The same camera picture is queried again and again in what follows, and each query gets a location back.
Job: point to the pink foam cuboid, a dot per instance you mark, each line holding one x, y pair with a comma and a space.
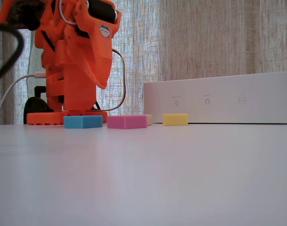
127, 122

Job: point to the orange robot arm with base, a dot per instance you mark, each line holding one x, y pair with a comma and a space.
77, 94

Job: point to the black table clamp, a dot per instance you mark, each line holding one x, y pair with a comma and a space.
35, 106

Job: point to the blue foam cuboid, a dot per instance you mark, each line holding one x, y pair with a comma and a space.
82, 122

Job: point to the white cardboard box bin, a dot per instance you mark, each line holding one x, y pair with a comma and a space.
228, 101

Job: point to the yellow foam cuboid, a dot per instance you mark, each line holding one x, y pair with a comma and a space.
175, 119

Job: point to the cream white foam cuboid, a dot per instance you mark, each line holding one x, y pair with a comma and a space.
149, 119

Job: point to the orange gripper black servo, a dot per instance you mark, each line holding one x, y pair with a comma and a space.
99, 56

